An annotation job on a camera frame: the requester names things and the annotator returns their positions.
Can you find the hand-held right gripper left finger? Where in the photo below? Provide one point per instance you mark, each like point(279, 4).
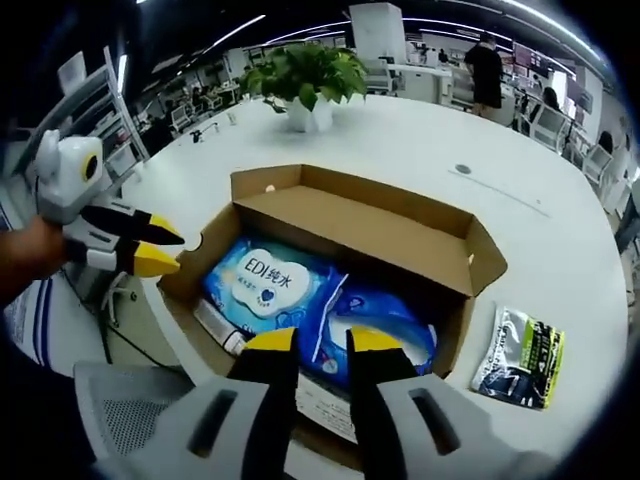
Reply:
point(260, 400)

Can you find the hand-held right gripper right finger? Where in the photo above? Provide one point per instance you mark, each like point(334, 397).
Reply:
point(385, 410)

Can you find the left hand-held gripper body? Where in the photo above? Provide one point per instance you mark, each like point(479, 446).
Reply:
point(65, 180)

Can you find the white soft tube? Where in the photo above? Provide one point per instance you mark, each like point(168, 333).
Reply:
point(215, 322)

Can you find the dark blue soft wipes packet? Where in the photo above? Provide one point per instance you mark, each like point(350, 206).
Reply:
point(380, 310)

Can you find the light blue soft wipes packet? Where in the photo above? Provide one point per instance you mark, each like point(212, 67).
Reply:
point(260, 290)

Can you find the silver green soft packet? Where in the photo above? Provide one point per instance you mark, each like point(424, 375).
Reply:
point(520, 360)

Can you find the brown cardboard shoe box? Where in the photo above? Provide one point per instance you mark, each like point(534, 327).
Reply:
point(380, 225)

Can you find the person's left hand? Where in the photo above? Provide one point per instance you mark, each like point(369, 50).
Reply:
point(27, 255)

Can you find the white printed paper sheet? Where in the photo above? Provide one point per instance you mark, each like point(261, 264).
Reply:
point(322, 405)

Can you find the person's white blue striped shirt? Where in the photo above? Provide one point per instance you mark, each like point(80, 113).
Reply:
point(30, 315)

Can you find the small black device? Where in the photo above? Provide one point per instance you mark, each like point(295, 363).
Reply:
point(196, 135)

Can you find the white metal shelf rack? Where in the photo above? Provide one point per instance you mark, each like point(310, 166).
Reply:
point(115, 75)

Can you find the green potted plant white pot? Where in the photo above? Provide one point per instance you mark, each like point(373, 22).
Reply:
point(310, 70)

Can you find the white square column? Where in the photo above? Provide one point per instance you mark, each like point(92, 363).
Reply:
point(377, 30)

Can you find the white office chair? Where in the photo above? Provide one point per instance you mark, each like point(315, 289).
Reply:
point(599, 160)
point(550, 125)

